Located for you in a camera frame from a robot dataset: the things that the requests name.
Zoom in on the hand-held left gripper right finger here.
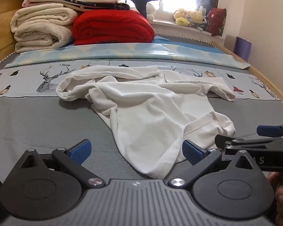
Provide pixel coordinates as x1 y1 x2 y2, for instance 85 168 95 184
168 139 255 189

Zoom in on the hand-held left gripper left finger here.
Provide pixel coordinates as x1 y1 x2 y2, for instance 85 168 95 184
19 139 106 189

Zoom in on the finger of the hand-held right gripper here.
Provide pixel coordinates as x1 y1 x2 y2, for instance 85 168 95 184
214 134 283 156
257 123 283 138

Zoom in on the white long-sleeved shirt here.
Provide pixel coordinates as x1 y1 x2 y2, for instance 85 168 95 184
56 65 237 179

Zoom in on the grey printed bed mat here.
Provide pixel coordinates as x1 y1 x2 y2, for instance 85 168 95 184
0 34 283 182

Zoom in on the purple box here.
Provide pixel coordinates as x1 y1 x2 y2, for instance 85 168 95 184
233 36 252 62

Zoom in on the light blue patterned sheet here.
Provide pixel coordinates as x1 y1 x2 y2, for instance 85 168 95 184
6 35 250 70

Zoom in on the red folded blanket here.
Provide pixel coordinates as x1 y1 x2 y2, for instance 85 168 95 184
73 10 155 46

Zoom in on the cream folded blanket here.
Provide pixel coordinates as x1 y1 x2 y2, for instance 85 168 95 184
10 7 79 53

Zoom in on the yellow and pink plush toy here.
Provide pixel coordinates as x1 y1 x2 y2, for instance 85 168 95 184
173 8 191 26

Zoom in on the dark patterned folded cloth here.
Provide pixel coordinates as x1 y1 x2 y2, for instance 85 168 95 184
28 0 131 12

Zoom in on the white bear plush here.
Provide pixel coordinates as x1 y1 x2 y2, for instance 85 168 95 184
146 2 156 21

